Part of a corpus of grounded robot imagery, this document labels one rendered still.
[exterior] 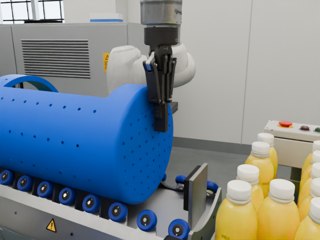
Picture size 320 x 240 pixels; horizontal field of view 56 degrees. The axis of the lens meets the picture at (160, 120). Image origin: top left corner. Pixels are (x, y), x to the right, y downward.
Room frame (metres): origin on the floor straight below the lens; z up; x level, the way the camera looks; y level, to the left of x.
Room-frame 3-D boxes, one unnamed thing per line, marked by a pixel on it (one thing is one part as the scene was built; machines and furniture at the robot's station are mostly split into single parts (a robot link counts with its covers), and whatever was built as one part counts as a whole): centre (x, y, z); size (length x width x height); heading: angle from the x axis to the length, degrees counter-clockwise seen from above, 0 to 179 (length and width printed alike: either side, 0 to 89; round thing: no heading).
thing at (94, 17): (2.60, 0.44, 1.48); 0.24 x 0.12 x 0.08; 79
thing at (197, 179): (0.62, -0.08, 0.99); 0.10 x 0.02 x 0.12; 153
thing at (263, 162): (0.64, -0.23, 0.99); 0.07 x 0.07 x 0.19
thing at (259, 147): (0.64, -0.23, 1.09); 0.04 x 0.04 x 0.02
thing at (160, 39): (0.68, 0.00, 1.32); 0.08 x 0.07 x 0.09; 153
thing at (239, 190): (0.45, -0.13, 1.09); 0.04 x 0.04 x 0.02
